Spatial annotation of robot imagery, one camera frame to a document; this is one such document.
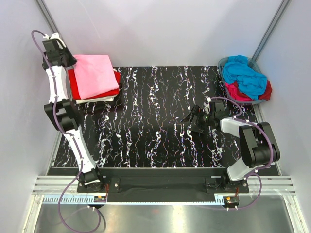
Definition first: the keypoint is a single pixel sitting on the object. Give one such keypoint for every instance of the white slotted cable duct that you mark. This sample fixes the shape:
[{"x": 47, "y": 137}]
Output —
[{"x": 136, "y": 199}]

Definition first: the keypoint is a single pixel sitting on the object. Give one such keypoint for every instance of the blue t shirt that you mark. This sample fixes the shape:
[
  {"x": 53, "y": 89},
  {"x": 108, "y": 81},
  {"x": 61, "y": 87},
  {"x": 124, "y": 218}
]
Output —
[{"x": 250, "y": 82}]

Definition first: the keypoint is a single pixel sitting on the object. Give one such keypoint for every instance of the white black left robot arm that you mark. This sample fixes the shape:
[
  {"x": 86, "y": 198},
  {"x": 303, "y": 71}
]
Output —
[{"x": 62, "y": 112}]

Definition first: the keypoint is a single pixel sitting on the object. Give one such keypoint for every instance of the dark red t shirt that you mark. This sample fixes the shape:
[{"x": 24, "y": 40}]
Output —
[{"x": 267, "y": 94}]

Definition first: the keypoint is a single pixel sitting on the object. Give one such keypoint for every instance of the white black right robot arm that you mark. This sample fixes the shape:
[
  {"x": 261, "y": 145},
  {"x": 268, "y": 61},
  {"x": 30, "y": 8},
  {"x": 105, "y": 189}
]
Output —
[{"x": 258, "y": 145}]

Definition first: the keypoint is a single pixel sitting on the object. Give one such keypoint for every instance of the folded red t shirt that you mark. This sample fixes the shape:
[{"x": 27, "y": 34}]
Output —
[{"x": 106, "y": 88}]

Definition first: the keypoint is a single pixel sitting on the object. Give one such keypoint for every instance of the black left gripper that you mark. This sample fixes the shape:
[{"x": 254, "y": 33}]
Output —
[{"x": 51, "y": 45}]

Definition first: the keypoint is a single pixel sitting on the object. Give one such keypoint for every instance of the folded white t shirt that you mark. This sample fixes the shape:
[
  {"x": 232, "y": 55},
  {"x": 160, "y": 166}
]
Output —
[{"x": 101, "y": 99}]

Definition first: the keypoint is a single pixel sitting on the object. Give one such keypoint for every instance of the magenta t shirt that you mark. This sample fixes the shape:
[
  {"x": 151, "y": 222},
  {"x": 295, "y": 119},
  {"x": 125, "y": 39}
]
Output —
[{"x": 235, "y": 93}]

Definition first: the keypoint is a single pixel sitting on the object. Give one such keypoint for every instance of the pink t shirt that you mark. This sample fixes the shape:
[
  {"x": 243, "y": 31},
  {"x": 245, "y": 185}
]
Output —
[{"x": 93, "y": 69}]

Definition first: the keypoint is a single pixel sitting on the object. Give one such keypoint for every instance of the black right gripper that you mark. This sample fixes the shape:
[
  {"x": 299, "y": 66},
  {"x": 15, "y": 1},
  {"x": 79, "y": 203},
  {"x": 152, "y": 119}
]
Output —
[{"x": 198, "y": 118}]

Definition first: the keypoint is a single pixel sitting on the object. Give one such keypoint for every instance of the grey plastic laundry basket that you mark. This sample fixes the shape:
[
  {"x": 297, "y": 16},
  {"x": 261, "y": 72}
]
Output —
[{"x": 252, "y": 64}]

